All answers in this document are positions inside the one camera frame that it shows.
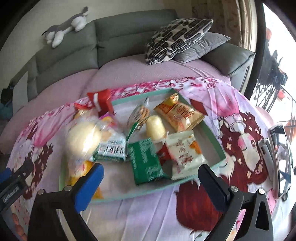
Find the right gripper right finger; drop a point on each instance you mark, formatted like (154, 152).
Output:
(256, 224)

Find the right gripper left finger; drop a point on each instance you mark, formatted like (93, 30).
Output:
(44, 220)

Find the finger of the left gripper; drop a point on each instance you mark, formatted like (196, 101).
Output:
(25, 170)
(5, 175)

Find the yellow bread packet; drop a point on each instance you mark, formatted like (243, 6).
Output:
(82, 171)

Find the green white walnut cake packet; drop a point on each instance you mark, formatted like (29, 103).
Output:
(113, 149)

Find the clear bread bun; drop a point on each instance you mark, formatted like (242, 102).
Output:
(82, 137)

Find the dark green snack packet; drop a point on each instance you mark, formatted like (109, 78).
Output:
(146, 165)

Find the pink swiss roll packet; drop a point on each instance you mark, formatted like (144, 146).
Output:
(110, 127)

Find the white peanut snack packet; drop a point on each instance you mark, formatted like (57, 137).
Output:
(185, 153)

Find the red white milk biscuit packet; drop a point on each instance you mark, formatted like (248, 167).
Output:
(165, 155)

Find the red snack packet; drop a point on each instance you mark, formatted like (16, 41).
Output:
(101, 100)

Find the pale yellow bun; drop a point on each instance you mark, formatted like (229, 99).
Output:
(155, 128)

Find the round biscuit clear packet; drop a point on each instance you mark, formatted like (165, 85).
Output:
(139, 115)

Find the orange swiss roll packet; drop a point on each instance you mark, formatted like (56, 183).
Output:
(180, 116)

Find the teal blue clothing pile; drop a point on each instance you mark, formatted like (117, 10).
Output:
(6, 111)

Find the black bag on sofa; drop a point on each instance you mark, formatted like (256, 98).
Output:
(7, 94)

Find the light grey pillow left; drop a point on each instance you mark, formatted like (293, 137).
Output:
(20, 95)

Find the small red candy wrapper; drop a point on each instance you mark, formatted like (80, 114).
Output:
(79, 107)

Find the teal white tray box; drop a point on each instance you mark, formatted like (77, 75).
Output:
(118, 181)

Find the pink sofa seat cover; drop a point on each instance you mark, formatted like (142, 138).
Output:
(117, 73)

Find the grey white plush toy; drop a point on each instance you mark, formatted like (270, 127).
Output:
(54, 35)

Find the grey leather sofa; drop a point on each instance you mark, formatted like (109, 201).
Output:
(106, 39)

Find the black white patterned pillow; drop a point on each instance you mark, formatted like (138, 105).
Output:
(176, 37)

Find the grey pillow right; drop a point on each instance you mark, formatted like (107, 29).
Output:
(209, 42)

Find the patterned beige curtain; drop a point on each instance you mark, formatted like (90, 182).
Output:
(234, 18)

